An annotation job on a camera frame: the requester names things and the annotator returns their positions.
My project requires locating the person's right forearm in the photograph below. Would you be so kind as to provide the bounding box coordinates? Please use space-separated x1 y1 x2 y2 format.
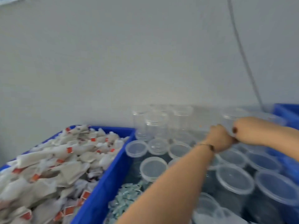
256 121 299 161

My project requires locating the thin beaded bracelet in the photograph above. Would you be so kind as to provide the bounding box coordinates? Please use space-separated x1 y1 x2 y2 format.
195 142 216 152

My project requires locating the pile of green desiccant packets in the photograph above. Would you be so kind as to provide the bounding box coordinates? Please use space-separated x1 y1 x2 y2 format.
105 181 150 224

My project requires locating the person's right hand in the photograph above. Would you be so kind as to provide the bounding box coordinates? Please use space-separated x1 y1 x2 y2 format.
232 116 263 147

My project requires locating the clear jar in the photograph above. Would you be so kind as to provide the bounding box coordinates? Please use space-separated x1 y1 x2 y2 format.
221 109 249 137

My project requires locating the person's left hand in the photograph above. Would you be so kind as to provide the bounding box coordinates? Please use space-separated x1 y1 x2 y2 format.
203 124 237 153

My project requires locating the pile of tea bags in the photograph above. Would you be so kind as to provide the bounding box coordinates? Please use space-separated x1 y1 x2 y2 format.
0 124 129 224

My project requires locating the group of lidded jars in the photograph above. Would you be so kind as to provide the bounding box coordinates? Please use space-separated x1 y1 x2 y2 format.
125 105 299 224

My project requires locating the black cable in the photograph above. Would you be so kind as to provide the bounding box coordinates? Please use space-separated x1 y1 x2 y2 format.
228 0 264 109

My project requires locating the person's left forearm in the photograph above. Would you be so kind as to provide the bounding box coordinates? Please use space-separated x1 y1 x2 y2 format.
117 143 216 224

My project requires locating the blue plastic tray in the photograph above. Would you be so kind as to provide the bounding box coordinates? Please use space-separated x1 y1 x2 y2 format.
0 126 137 224

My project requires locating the blue slatted crate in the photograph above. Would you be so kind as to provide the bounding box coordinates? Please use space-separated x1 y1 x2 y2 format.
271 103 299 185

